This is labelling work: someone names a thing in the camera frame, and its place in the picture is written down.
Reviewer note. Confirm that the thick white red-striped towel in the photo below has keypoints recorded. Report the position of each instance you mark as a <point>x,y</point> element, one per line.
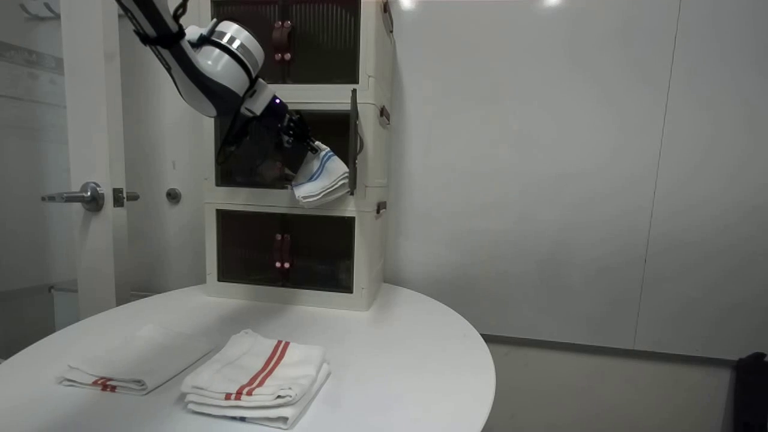
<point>254,373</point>

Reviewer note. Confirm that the white three-tier storage cabinet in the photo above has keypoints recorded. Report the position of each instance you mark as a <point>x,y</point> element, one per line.
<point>363,256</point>

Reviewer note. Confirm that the silver door latch plate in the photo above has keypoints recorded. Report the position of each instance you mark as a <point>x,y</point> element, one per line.
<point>120,197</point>

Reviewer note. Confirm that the thin white towel red mark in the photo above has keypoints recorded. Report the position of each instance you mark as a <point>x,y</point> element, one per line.
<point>135,360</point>

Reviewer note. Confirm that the black case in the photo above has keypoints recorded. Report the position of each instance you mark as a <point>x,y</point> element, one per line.
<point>752,393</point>

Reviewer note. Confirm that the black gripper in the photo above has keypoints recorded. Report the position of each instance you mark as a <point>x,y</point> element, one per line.
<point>278,127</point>

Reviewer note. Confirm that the round silver wall door stop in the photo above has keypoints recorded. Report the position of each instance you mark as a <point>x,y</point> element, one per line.
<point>173,196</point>

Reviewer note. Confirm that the white room door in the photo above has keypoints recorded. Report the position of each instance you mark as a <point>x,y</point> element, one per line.
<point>87,265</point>

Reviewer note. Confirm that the dark translucent open cabinet door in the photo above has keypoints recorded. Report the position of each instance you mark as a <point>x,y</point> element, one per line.
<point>353,145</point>

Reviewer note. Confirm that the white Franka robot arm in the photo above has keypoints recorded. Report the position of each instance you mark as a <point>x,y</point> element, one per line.
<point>217,64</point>

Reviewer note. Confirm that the white towel with blue stripes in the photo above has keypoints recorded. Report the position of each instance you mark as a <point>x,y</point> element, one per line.
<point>319,175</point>

